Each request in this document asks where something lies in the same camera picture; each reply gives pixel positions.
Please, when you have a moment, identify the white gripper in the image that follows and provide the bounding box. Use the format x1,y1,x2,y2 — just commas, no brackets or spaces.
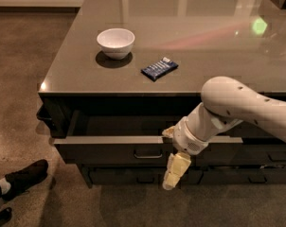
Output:
162,116,208,190

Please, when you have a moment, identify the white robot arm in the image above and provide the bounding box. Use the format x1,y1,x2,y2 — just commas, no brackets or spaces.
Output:
162,77,286,190

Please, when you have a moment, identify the dark metal drawer cabinet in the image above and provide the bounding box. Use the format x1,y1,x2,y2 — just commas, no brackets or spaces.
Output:
36,0,286,189

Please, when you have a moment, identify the blue snack packet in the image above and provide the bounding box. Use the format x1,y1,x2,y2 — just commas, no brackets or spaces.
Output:
141,57,178,81

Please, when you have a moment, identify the white ceramic bowl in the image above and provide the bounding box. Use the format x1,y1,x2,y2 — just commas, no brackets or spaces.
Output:
97,28,135,60

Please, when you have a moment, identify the black shoe with white sock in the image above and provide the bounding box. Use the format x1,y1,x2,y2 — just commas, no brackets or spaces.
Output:
0,159,48,201

